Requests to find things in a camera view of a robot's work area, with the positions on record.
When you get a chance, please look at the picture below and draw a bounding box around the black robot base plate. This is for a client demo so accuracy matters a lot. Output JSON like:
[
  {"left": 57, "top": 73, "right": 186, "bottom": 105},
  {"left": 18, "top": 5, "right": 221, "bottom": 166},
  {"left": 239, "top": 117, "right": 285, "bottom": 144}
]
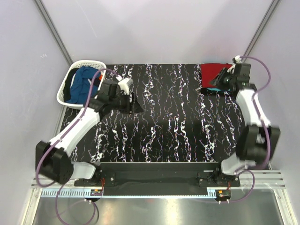
[{"left": 75, "top": 162, "right": 240, "bottom": 188}]

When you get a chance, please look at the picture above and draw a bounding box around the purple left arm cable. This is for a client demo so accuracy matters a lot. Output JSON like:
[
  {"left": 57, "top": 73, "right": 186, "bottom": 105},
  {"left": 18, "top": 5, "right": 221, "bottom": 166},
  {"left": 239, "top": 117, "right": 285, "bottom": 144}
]
[{"left": 35, "top": 68, "right": 121, "bottom": 225}]

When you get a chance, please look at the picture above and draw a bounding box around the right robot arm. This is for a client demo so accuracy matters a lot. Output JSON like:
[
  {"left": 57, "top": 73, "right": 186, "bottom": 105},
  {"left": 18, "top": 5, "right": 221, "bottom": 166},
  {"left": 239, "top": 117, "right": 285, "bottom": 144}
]
[{"left": 210, "top": 62, "right": 280, "bottom": 178}]

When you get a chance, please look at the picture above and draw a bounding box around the aluminium rail with connectors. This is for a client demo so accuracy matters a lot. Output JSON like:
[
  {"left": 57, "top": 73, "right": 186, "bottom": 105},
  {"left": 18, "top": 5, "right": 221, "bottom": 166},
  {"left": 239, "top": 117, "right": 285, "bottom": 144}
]
[{"left": 41, "top": 187, "right": 231, "bottom": 202}]

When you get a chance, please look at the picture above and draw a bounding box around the folded cyan t shirt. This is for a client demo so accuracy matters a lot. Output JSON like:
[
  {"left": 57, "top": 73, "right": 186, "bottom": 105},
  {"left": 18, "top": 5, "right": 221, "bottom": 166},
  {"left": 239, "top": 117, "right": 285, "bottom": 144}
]
[{"left": 207, "top": 88, "right": 224, "bottom": 92}]

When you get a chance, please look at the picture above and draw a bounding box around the black garment in basket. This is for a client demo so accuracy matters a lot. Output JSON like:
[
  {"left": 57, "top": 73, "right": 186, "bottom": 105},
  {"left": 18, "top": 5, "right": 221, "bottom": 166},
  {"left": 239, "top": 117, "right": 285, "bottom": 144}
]
[{"left": 63, "top": 68, "right": 78, "bottom": 102}]

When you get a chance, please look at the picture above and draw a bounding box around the red t shirt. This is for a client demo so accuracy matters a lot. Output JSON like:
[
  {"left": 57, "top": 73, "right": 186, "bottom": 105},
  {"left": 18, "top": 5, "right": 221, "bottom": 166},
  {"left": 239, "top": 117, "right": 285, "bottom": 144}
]
[{"left": 200, "top": 63, "right": 232, "bottom": 88}]

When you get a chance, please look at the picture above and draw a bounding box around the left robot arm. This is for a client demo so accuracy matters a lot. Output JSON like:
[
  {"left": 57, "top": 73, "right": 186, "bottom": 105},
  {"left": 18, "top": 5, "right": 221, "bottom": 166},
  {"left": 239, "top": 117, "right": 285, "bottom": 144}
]
[{"left": 36, "top": 78, "right": 143, "bottom": 184}]

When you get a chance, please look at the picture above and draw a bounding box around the white perforated laundry basket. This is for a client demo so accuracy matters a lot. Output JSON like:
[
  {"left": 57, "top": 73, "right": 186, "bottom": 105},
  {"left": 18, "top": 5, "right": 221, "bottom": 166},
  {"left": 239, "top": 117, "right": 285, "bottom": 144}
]
[{"left": 56, "top": 60, "right": 106, "bottom": 110}]

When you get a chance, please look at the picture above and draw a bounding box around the blue t shirt in basket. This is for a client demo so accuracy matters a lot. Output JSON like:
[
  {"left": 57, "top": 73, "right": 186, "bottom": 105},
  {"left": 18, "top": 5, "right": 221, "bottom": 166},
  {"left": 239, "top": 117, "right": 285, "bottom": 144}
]
[{"left": 66, "top": 66, "right": 98, "bottom": 105}]

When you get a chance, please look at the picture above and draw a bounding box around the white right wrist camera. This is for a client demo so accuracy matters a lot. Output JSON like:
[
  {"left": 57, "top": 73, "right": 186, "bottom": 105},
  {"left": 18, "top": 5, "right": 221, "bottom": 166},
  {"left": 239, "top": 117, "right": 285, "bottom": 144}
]
[{"left": 228, "top": 55, "right": 241, "bottom": 71}]

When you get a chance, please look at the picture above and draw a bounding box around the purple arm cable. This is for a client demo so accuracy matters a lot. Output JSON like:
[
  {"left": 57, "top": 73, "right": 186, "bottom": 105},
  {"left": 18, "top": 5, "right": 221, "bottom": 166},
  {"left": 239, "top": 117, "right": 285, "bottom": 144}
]
[
  {"left": 194, "top": 56, "right": 272, "bottom": 203},
  {"left": 35, "top": 68, "right": 121, "bottom": 225}
]

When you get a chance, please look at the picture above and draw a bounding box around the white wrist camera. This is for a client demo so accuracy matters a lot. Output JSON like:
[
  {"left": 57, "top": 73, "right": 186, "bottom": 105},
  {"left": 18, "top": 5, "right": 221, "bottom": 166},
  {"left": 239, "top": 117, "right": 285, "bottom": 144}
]
[
  {"left": 228, "top": 55, "right": 241, "bottom": 71},
  {"left": 118, "top": 78, "right": 133, "bottom": 95}
]

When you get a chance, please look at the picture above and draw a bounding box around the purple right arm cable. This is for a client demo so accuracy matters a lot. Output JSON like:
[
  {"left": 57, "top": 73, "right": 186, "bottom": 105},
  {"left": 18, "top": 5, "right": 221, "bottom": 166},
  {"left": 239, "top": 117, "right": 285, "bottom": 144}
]
[{"left": 194, "top": 56, "right": 272, "bottom": 203}]

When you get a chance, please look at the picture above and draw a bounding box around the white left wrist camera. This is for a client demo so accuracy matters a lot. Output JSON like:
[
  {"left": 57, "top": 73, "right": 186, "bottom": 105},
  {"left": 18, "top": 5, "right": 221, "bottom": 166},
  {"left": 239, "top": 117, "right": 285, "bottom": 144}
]
[{"left": 118, "top": 78, "right": 133, "bottom": 95}]

